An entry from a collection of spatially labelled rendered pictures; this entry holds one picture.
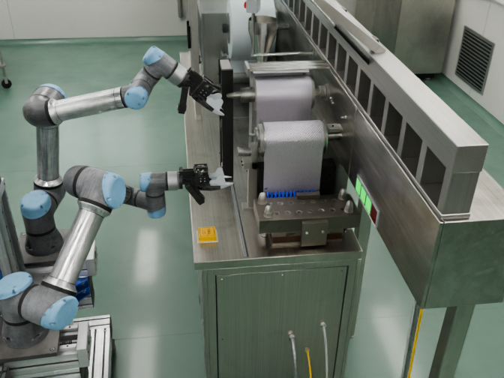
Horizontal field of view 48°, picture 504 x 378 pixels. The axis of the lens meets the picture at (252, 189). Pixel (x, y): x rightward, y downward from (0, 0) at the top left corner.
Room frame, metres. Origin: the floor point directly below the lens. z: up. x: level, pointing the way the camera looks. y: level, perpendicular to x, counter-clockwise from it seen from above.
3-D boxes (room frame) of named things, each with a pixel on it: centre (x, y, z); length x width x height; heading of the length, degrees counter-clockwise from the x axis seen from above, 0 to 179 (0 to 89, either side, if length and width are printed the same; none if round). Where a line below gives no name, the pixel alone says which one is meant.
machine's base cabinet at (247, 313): (2.97, 0.05, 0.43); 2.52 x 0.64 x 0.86; 8
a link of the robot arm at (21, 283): (1.38, 0.76, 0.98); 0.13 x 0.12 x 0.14; 66
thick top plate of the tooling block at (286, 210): (1.88, -0.22, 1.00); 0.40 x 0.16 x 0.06; 98
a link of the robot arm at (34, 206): (1.88, 0.86, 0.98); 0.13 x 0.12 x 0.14; 179
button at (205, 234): (1.84, 0.18, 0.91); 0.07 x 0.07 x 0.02; 8
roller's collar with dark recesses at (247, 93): (2.28, 0.03, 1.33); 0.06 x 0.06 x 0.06; 8
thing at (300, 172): (1.99, -0.16, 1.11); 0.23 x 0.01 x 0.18; 98
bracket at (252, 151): (2.06, 0.01, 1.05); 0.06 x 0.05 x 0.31; 98
